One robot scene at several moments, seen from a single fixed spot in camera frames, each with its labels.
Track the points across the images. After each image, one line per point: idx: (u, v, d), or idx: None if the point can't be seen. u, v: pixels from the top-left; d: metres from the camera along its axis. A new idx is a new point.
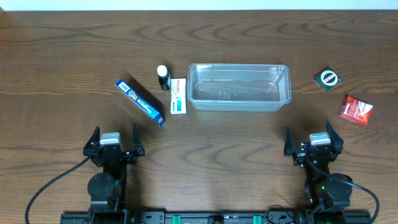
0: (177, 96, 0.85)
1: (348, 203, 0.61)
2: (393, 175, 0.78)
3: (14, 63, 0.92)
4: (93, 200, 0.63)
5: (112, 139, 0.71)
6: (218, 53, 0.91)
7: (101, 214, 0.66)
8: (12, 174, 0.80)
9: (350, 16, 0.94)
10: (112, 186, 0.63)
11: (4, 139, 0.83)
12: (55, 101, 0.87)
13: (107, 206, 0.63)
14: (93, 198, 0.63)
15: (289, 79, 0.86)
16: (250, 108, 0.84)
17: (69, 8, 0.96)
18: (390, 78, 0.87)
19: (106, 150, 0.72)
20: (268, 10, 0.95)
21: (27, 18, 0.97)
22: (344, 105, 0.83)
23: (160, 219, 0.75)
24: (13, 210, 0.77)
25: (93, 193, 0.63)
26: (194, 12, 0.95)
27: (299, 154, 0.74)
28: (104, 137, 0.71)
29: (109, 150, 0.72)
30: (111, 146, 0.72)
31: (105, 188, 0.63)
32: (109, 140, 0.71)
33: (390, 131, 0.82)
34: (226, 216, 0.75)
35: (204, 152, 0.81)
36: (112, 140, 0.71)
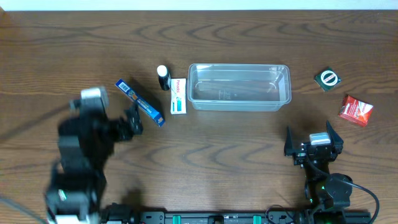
0: (177, 96, 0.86)
1: (348, 203, 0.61)
2: (393, 175, 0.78)
3: (13, 62, 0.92)
4: (63, 135, 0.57)
5: (94, 90, 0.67)
6: (217, 53, 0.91)
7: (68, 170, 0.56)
8: (12, 175, 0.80)
9: (350, 16, 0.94)
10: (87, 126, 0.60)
11: (4, 139, 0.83)
12: (55, 101, 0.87)
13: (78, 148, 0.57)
14: (63, 133, 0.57)
15: (289, 79, 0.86)
16: (250, 108, 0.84)
17: (69, 7, 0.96)
18: (390, 78, 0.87)
19: (85, 103, 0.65)
20: (268, 10, 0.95)
21: (27, 17, 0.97)
22: (343, 105, 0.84)
23: (160, 219, 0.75)
24: (13, 210, 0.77)
25: (65, 129, 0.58)
26: (194, 12, 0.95)
27: (298, 155, 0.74)
28: (84, 92, 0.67)
29: (88, 104, 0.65)
30: (92, 100, 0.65)
31: (78, 126, 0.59)
32: (90, 93, 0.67)
33: (390, 131, 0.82)
34: (226, 216, 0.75)
35: (204, 152, 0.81)
36: (94, 93, 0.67)
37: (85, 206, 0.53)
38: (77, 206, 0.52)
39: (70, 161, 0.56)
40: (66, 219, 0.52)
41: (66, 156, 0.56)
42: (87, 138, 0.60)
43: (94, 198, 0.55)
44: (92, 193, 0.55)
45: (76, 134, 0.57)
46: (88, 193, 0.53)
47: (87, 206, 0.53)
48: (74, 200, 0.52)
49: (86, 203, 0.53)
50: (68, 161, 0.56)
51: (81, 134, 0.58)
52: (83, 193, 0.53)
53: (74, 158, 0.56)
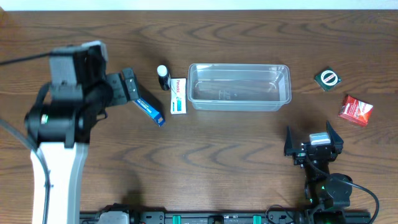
0: (177, 96, 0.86)
1: (348, 203, 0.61)
2: (393, 175, 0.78)
3: (13, 62, 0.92)
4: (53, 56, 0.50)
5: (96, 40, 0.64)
6: (217, 53, 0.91)
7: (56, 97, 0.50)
8: (12, 174, 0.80)
9: (350, 16, 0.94)
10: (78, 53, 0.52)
11: (4, 139, 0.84)
12: None
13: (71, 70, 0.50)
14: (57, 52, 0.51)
15: (289, 79, 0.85)
16: (250, 108, 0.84)
17: (69, 7, 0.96)
18: (390, 78, 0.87)
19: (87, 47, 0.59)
20: (268, 10, 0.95)
21: (27, 17, 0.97)
22: (344, 104, 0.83)
23: (160, 219, 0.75)
24: (13, 210, 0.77)
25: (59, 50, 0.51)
26: (194, 12, 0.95)
27: (299, 155, 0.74)
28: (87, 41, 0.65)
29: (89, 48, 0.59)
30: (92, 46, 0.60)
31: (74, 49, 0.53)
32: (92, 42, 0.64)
33: (390, 131, 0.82)
34: (226, 216, 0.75)
35: (204, 152, 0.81)
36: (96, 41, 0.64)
37: (71, 132, 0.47)
38: (63, 132, 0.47)
39: (63, 84, 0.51)
40: (54, 145, 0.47)
41: (58, 78, 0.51)
42: (81, 63, 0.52)
43: (82, 127, 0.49)
44: (81, 119, 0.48)
45: (69, 55, 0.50)
46: (76, 119, 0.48)
47: (72, 131, 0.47)
48: (59, 126, 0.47)
49: (71, 128, 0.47)
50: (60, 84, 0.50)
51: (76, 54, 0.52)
52: (70, 117, 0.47)
53: (65, 81, 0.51)
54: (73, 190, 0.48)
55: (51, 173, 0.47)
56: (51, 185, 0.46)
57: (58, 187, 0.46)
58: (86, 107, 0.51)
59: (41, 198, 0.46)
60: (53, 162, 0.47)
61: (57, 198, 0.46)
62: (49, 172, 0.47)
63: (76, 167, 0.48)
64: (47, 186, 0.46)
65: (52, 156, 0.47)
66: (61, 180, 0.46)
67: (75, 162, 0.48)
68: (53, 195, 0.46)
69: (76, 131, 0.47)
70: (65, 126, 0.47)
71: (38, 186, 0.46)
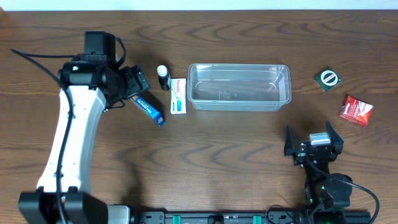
0: (177, 96, 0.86)
1: (348, 203, 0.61)
2: (393, 175, 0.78)
3: (13, 63, 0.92)
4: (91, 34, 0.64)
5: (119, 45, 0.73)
6: (217, 53, 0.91)
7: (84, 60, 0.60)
8: (12, 175, 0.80)
9: (350, 16, 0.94)
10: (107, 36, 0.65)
11: (4, 139, 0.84)
12: (55, 101, 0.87)
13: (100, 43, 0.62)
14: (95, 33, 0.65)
15: (289, 79, 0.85)
16: (250, 108, 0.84)
17: (69, 7, 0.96)
18: (390, 78, 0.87)
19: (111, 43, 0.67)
20: (268, 10, 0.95)
21: (27, 17, 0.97)
22: (344, 105, 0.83)
23: (160, 219, 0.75)
24: (13, 210, 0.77)
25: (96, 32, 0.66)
26: (194, 12, 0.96)
27: (298, 155, 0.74)
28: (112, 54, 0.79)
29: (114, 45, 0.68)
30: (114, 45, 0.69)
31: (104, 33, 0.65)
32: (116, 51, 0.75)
33: (390, 131, 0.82)
34: (226, 216, 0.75)
35: (204, 152, 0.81)
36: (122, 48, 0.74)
37: (94, 80, 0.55)
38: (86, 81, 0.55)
39: (92, 53, 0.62)
40: (79, 88, 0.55)
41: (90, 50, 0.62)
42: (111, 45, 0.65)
43: (102, 81, 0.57)
44: (104, 75, 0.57)
45: (102, 34, 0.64)
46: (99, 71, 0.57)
47: (96, 79, 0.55)
48: (84, 75, 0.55)
49: (96, 76, 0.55)
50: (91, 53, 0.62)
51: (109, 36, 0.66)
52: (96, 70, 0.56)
53: (94, 51, 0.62)
54: (90, 126, 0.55)
55: (74, 107, 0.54)
56: (74, 117, 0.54)
57: (79, 119, 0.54)
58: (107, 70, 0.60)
59: (63, 126, 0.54)
60: (77, 98, 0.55)
61: (77, 128, 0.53)
62: (73, 106, 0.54)
63: (94, 109, 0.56)
64: (69, 116, 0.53)
65: (77, 94, 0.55)
66: (82, 114, 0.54)
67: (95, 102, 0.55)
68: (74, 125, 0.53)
69: (97, 81, 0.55)
70: (90, 74, 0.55)
71: (63, 117, 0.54)
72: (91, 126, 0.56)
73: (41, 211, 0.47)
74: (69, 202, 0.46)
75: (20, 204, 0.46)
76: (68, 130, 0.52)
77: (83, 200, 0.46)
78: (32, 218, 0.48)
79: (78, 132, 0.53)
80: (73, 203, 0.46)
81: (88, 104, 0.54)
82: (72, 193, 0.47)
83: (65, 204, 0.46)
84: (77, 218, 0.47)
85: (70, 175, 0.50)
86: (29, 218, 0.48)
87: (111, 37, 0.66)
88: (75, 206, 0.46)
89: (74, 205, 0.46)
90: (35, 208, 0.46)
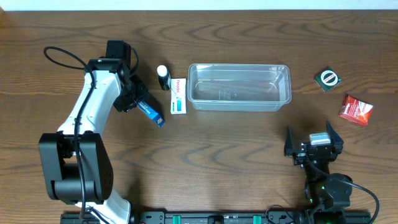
0: (177, 96, 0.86)
1: (348, 203, 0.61)
2: (393, 175, 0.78)
3: (12, 63, 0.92)
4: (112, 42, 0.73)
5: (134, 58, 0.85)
6: (217, 53, 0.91)
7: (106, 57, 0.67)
8: (11, 174, 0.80)
9: (351, 16, 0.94)
10: (128, 45, 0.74)
11: (4, 139, 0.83)
12: (54, 100, 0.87)
13: (120, 47, 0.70)
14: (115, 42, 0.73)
15: (289, 79, 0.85)
16: (250, 108, 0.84)
17: (69, 7, 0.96)
18: (390, 78, 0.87)
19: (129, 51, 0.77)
20: (268, 10, 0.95)
21: (26, 17, 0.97)
22: (344, 105, 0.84)
23: (160, 219, 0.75)
24: (12, 210, 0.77)
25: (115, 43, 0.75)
26: (194, 12, 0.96)
27: (298, 155, 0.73)
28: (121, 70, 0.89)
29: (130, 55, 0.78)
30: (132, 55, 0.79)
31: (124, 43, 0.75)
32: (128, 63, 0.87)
33: (390, 131, 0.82)
34: (226, 216, 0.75)
35: (204, 152, 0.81)
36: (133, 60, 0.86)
37: (114, 67, 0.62)
38: (108, 68, 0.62)
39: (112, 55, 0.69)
40: (102, 71, 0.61)
41: (111, 53, 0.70)
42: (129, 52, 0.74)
43: (121, 73, 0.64)
44: (122, 70, 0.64)
45: (122, 41, 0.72)
46: (120, 63, 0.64)
47: (116, 66, 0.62)
48: (107, 65, 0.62)
49: (117, 65, 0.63)
50: (111, 55, 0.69)
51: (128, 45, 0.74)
52: (117, 60, 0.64)
53: (114, 54, 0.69)
54: (107, 98, 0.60)
55: (96, 81, 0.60)
56: (96, 87, 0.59)
57: (99, 89, 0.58)
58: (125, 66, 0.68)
59: (84, 93, 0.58)
60: (101, 75, 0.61)
61: (97, 94, 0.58)
62: (96, 81, 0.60)
63: (112, 86, 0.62)
64: (92, 86, 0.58)
65: (100, 72, 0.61)
66: (103, 86, 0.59)
67: (113, 81, 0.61)
68: (94, 91, 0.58)
69: (117, 68, 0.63)
70: (112, 63, 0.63)
71: (85, 86, 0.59)
72: (107, 99, 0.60)
73: (58, 152, 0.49)
74: (85, 140, 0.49)
75: (41, 143, 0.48)
76: (89, 94, 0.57)
77: (96, 140, 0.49)
78: (46, 162, 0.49)
79: (98, 96, 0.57)
80: (88, 141, 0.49)
81: (108, 80, 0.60)
82: (87, 135, 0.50)
83: (80, 144, 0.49)
84: (89, 160, 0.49)
85: (87, 126, 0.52)
86: (43, 163, 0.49)
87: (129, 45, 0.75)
88: (90, 144, 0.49)
89: (89, 144, 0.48)
90: (53, 147, 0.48)
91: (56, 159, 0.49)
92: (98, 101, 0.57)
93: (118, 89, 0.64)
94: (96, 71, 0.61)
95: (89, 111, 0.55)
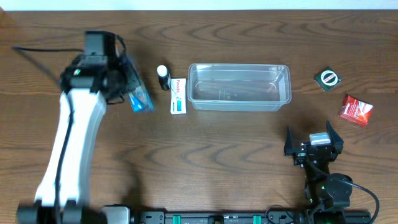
0: (177, 96, 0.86)
1: (348, 203, 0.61)
2: (393, 175, 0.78)
3: (12, 63, 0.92)
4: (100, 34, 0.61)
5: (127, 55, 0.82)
6: (217, 53, 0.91)
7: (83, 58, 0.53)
8: (12, 174, 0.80)
9: (351, 16, 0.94)
10: (110, 34, 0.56)
11: (4, 139, 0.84)
12: (55, 100, 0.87)
13: (101, 43, 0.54)
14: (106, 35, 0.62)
15: (289, 79, 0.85)
16: (250, 109, 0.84)
17: (69, 7, 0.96)
18: (390, 78, 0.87)
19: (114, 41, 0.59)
20: (268, 10, 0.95)
21: (26, 17, 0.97)
22: (344, 105, 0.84)
23: (160, 219, 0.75)
24: (13, 210, 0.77)
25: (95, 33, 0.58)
26: (195, 12, 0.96)
27: (299, 155, 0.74)
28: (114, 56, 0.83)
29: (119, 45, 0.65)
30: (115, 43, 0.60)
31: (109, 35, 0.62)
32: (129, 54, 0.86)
33: (390, 131, 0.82)
34: (226, 216, 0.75)
35: (204, 152, 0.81)
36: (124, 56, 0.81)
37: (95, 83, 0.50)
38: (88, 83, 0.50)
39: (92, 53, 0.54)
40: (81, 92, 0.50)
41: (89, 51, 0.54)
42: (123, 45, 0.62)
43: (104, 84, 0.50)
44: (105, 80, 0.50)
45: (104, 32, 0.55)
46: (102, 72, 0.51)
47: (97, 81, 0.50)
48: (89, 73, 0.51)
49: (97, 77, 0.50)
50: (89, 53, 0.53)
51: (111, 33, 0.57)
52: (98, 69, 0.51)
53: (94, 53, 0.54)
54: (91, 129, 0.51)
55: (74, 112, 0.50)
56: (74, 122, 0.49)
57: (80, 126, 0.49)
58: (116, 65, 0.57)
59: (63, 130, 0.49)
60: (79, 101, 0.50)
61: (78, 132, 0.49)
62: (74, 112, 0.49)
63: (95, 113, 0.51)
64: (70, 122, 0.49)
65: (77, 96, 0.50)
66: (84, 121, 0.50)
67: (96, 106, 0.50)
68: (73, 128, 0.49)
69: (99, 83, 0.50)
70: (92, 76, 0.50)
71: (63, 119, 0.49)
72: (91, 132, 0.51)
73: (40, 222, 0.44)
74: (68, 210, 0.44)
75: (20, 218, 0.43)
76: (68, 134, 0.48)
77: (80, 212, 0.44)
78: None
79: (79, 136, 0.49)
80: (71, 213, 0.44)
81: (89, 108, 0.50)
82: (71, 203, 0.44)
83: (63, 216, 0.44)
84: None
85: (70, 185, 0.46)
86: None
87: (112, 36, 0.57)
88: (74, 216, 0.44)
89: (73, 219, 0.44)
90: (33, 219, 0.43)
91: None
92: (79, 143, 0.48)
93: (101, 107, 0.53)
94: (73, 88, 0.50)
95: (69, 160, 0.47)
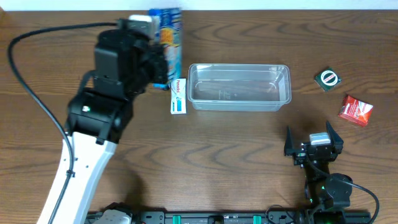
0: (177, 96, 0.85)
1: (348, 203, 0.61)
2: (393, 175, 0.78)
3: (12, 63, 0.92)
4: (111, 34, 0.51)
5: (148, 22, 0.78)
6: (217, 53, 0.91)
7: (99, 81, 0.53)
8: (12, 174, 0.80)
9: (351, 16, 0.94)
10: (127, 50, 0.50)
11: (4, 139, 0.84)
12: (55, 100, 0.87)
13: (115, 67, 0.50)
14: (117, 31, 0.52)
15: (289, 79, 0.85)
16: (250, 108, 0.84)
17: (69, 7, 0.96)
18: (390, 78, 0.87)
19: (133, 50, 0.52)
20: (268, 10, 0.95)
21: (26, 18, 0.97)
22: (344, 105, 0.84)
23: (160, 219, 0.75)
24: (13, 210, 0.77)
25: (105, 39, 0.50)
26: (195, 12, 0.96)
27: (298, 155, 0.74)
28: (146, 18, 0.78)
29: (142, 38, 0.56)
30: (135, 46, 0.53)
31: (127, 36, 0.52)
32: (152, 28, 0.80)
33: (390, 131, 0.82)
34: (226, 216, 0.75)
35: (204, 152, 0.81)
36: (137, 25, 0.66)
37: (106, 126, 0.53)
38: (99, 124, 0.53)
39: (105, 75, 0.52)
40: (86, 139, 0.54)
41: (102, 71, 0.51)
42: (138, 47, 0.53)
43: (117, 123, 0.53)
44: (117, 119, 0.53)
45: (119, 50, 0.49)
46: (114, 112, 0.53)
47: (107, 125, 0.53)
48: (99, 112, 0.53)
49: (109, 121, 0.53)
50: (104, 76, 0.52)
51: (122, 50, 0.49)
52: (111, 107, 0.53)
53: (107, 75, 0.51)
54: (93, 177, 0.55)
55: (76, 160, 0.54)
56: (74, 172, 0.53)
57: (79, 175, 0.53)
58: (130, 84, 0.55)
59: (62, 176, 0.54)
60: (79, 150, 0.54)
61: (77, 182, 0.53)
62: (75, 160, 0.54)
63: (99, 162, 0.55)
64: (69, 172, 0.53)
65: (79, 143, 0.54)
66: (83, 170, 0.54)
67: (100, 158, 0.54)
68: (72, 179, 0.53)
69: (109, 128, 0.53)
70: (104, 117, 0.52)
71: (64, 165, 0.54)
72: (94, 179, 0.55)
73: None
74: None
75: None
76: (66, 183, 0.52)
77: None
78: None
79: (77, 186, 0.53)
80: None
81: (91, 160, 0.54)
82: None
83: None
84: None
85: None
86: None
87: (129, 49, 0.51)
88: None
89: None
90: None
91: None
92: (76, 193, 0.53)
93: (109, 154, 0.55)
94: (82, 125, 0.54)
95: (63, 208, 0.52)
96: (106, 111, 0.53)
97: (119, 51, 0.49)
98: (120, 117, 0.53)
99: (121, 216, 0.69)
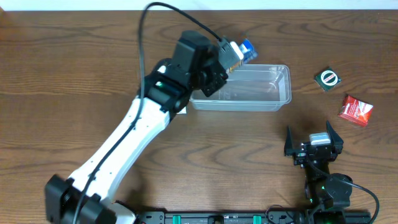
0: None
1: (348, 203, 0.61)
2: (393, 175, 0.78)
3: (12, 63, 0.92)
4: (193, 33, 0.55)
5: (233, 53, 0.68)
6: None
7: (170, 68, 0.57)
8: (11, 174, 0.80)
9: (351, 16, 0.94)
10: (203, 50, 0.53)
11: (4, 139, 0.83)
12: (55, 100, 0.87)
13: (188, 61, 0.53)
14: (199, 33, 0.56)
15: (289, 79, 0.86)
16: (250, 108, 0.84)
17: (68, 7, 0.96)
18: (390, 78, 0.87)
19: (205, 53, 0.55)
20: (268, 10, 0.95)
21: (25, 17, 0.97)
22: (344, 105, 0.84)
23: (160, 219, 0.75)
24: (13, 210, 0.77)
25: (187, 37, 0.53)
26: (194, 12, 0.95)
27: (298, 155, 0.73)
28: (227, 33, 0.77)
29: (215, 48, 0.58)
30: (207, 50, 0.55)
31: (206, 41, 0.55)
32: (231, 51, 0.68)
33: (390, 131, 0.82)
34: (226, 216, 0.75)
35: (204, 152, 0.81)
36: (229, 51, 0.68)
37: (168, 104, 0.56)
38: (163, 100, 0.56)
39: (177, 65, 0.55)
40: (152, 103, 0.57)
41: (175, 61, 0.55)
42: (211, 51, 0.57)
43: (176, 106, 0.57)
44: (178, 102, 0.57)
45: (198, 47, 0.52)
46: (177, 94, 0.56)
47: (169, 104, 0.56)
48: (166, 91, 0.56)
49: (171, 100, 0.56)
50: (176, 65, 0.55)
51: (198, 48, 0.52)
52: (175, 91, 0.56)
53: (180, 65, 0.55)
54: (145, 140, 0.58)
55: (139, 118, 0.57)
56: (135, 127, 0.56)
57: (138, 131, 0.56)
58: (193, 81, 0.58)
59: (122, 129, 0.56)
60: (145, 111, 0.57)
61: (134, 139, 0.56)
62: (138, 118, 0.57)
63: (155, 129, 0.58)
64: (130, 126, 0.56)
65: (147, 104, 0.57)
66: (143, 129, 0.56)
67: (158, 124, 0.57)
68: (130, 133, 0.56)
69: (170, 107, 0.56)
70: (168, 95, 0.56)
71: (127, 119, 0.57)
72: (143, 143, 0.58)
73: (60, 200, 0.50)
74: (89, 206, 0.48)
75: (50, 183, 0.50)
76: (125, 135, 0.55)
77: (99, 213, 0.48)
78: (50, 203, 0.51)
79: (132, 142, 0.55)
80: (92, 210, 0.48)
81: (151, 123, 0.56)
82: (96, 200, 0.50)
83: (84, 206, 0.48)
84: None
85: (102, 183, 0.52)
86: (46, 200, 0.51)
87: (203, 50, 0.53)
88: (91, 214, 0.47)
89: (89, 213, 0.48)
90: (58, 193, 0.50)
91: (57, 205, 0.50)
92: (129, 149, 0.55)
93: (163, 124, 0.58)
94: (148, 96, 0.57)
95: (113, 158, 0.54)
96: (170, 93, 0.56)
97: (196, 49, 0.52)
98: (181, 101, 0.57)
99: (129, 211, 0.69)
